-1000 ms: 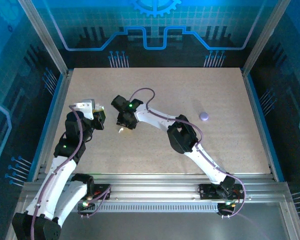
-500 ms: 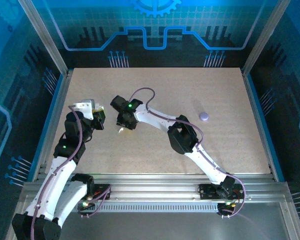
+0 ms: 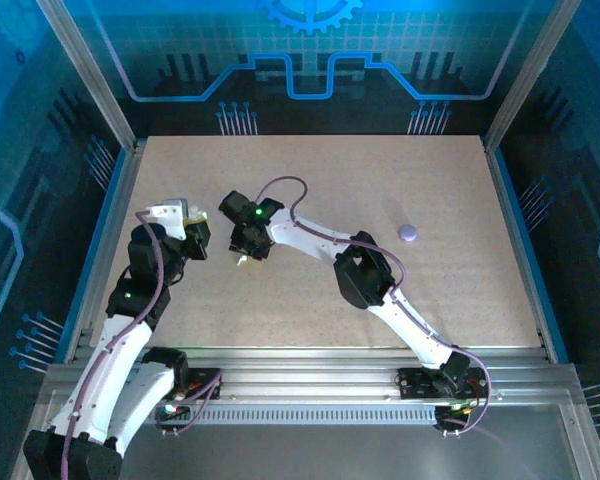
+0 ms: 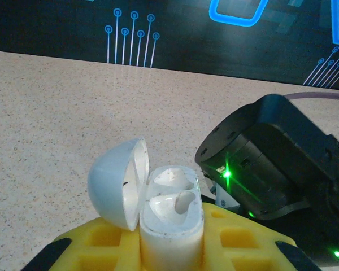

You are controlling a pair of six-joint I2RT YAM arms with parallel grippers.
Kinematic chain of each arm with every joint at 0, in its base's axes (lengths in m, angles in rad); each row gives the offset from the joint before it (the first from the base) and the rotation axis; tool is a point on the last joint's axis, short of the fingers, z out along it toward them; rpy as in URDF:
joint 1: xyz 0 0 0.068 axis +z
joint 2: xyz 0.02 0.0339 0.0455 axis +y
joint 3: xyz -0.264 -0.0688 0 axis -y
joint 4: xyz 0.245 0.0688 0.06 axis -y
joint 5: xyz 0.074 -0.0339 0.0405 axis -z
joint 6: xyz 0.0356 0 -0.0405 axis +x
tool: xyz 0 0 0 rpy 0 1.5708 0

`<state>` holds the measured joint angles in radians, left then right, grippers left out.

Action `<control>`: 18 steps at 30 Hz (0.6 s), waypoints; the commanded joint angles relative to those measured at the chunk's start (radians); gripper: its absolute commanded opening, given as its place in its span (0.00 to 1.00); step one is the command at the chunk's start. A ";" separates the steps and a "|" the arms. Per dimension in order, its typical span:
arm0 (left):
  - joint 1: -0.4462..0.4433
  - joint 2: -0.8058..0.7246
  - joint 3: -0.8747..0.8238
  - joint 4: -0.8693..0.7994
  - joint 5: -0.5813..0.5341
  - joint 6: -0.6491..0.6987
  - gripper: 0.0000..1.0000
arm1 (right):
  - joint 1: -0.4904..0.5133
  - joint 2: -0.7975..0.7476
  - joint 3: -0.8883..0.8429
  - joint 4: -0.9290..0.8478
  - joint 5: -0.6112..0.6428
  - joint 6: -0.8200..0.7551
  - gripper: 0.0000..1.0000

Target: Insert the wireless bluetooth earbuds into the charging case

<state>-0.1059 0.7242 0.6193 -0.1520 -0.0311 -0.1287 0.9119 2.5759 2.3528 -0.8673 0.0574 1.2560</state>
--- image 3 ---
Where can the purple earbud charging case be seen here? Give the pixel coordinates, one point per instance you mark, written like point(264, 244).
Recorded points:
point(408, 232)

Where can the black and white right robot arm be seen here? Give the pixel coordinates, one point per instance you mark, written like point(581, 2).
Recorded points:
point(365, 270)

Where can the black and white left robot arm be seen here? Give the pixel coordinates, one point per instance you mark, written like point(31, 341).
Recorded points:
point(105, 380)

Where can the aluminium base beam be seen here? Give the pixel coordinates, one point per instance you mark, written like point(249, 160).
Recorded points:
point(305, 375)

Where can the small controller board with lights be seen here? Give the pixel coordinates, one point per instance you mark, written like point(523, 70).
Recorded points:
point(172, 410)
point(452, 410)

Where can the grey metal panel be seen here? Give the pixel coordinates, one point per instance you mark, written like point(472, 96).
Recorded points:
point(305, 455)

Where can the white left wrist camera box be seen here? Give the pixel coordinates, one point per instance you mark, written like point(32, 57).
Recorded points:
point(170, 215)

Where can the aluminium table side rail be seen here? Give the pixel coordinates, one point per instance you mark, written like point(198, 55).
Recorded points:
point(506, 200)
point(117, 200)

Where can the aluminium frame post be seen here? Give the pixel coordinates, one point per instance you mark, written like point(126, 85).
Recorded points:
point(90, 80)
point(525, 75)

